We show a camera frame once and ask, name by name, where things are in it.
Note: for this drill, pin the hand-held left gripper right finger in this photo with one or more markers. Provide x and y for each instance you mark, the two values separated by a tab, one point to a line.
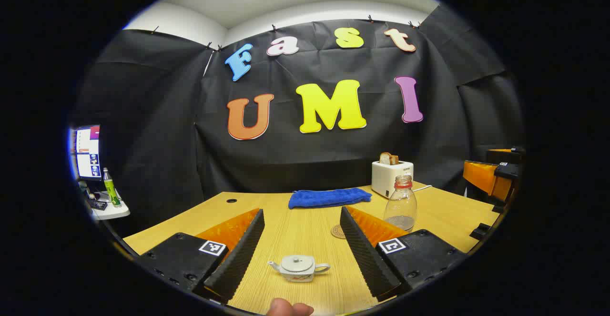
364	254

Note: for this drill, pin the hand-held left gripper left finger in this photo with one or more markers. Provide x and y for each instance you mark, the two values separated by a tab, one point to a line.
240	254

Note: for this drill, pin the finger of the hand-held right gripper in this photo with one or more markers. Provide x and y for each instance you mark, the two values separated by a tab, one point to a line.
505	154
483	178

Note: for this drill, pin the round brown coaster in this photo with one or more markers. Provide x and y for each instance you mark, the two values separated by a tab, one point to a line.
337	231

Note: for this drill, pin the clear plastic water bottle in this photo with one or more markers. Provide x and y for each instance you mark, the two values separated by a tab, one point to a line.
400	206

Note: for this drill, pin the white ceramic teacup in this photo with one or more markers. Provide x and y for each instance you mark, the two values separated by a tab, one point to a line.
298	276

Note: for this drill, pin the green bottle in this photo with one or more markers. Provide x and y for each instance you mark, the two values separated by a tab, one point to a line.
112	192

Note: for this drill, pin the blue folded towel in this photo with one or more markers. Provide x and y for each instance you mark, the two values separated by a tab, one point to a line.
329	198

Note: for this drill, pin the white toaster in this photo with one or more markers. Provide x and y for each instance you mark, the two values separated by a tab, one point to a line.
388	180

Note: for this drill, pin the bread slice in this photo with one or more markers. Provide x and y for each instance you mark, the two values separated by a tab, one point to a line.
388	158

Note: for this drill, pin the white side table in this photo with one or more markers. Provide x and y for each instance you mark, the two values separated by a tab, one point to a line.
114	211

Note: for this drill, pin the computer monitor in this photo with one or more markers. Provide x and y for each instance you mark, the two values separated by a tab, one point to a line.
88	154

